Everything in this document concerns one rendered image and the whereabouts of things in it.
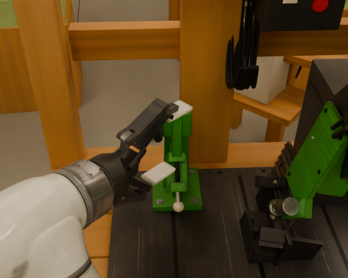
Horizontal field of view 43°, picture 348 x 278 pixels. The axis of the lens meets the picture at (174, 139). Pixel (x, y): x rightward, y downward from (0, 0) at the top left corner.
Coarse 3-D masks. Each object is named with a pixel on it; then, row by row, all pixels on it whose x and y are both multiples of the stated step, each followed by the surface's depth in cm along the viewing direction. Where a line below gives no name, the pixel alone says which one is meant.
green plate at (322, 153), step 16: (336, 112) 86; (320, 128) 89; (336, 128) 84; (304, 144) 94; (320, 144) 88; (336, 144) 83; (304, 160) 93; (320, 160) 87; (336, 160) 83; (288, 176) 99; (304, 176) 92; (320, 176) 86; (336, 176) 88; (304, 192) 91; (320, 192) 90; (336, 192) 91
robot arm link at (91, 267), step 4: (92, 264) 57; (88, 268) 56; (92, 268) 57; (84, 272) 54; (88, 272) 55; (92, 272) 56; (96, 272) 57; (80, 276) 54; (84, 276) 54; (88, 276) 55; (92, 276) 56; (96, 276) 56; (100, 276) 58
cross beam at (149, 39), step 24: (72, 24) 116; (96, 24) 116; (120, 24) 116; (144, 24) 116; (168, 24) 116; (72, 48) 117; (96, 48) 117; (120, 48) 117; (144, 48) 118; (168, 48) 118; (264, 48) 120; (288, 48) 120; (312, 48) 120; (336, 48) 121
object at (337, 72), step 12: (312, 60) 109; (324, 60) 108; (336, 60) 108; (312, 72) 109; (324, 72) 104; (336, 72) 104; (312, 84) 109; (324, 84) 101; (336, 84) 100; (312, 96) 109; (324, 96) 102; (312, 108) 109; (300, 120) 118; (312, 120) 109; (300, 132) 118; (300, 144) 119; (324, 204) 116; (336, 204) 116
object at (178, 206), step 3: (177, 192) 110; (177, 195) 110; (177, 198) 110; (180, 198) 110; (177, 201) 110; (180, 201) 110; (174, 204) 110; (177, 204) 109; (180, 204) 109; (174, 207) 109; (177, 207) 109; (180, 207) 109; (183, 207) 110; (174, 210) 110; (177, 210) 109; (180, 210) 109
